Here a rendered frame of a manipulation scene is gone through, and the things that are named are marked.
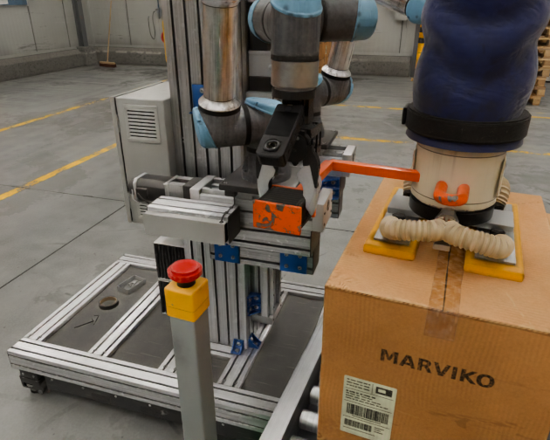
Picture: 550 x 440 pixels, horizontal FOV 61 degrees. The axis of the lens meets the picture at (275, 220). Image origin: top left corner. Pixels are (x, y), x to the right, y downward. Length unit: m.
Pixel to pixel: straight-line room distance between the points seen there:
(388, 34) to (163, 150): 9.61
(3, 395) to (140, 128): 1.33
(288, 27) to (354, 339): 0.54
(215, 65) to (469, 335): 0.85
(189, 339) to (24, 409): 1.38
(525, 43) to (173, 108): 1.11
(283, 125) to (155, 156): 1.00
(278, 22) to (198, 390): 0.78
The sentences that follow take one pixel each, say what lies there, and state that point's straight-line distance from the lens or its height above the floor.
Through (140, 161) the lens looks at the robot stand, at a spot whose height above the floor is 1.01.
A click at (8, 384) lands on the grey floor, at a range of 2.48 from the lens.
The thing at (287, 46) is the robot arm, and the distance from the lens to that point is 0.74.
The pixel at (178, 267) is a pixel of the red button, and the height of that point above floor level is 1.04.
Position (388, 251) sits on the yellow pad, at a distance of 0.95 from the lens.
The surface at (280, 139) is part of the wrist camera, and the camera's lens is 0.72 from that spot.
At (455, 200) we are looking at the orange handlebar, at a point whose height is 1.20.
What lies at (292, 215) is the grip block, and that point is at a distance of 0.77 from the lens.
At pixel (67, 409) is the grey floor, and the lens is 2.26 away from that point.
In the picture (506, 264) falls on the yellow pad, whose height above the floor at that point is 1.09.
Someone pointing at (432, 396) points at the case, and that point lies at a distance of 0.95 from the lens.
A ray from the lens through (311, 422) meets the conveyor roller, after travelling 1.32.
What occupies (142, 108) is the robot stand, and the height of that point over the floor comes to 1.20.
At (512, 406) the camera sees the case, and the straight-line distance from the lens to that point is 0.94.
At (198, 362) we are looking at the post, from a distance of 1.07.
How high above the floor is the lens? 1.53
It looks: 25 degrees down
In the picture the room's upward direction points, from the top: straight up
